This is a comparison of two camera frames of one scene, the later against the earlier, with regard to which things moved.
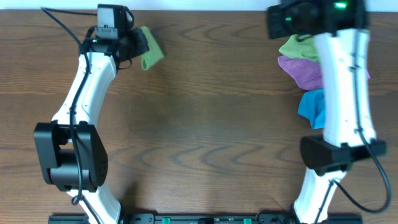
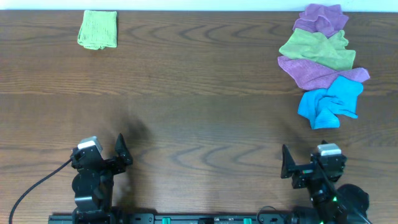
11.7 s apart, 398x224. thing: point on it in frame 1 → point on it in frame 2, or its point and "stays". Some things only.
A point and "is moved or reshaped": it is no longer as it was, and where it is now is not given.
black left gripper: x=137 y=41 → x=107 y=165
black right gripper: x=277 y=23 → x=303 y=170
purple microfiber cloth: x=307 y=73 stays
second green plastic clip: x=247 y=221 stays
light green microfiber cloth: x=154 y=55 is moved or reshaped
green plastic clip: x=166 y=221 stays
